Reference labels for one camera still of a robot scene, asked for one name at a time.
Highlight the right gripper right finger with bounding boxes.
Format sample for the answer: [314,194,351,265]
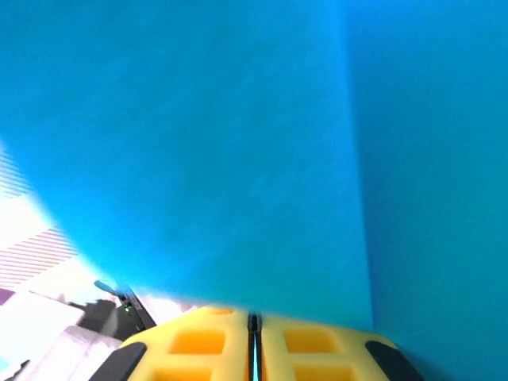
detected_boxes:
[256,311,425,381]

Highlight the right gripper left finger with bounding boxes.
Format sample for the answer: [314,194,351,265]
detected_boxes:
[89,305,255,381]

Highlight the blue paper sheet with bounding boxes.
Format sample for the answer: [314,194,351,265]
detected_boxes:
[0,0,508,381]

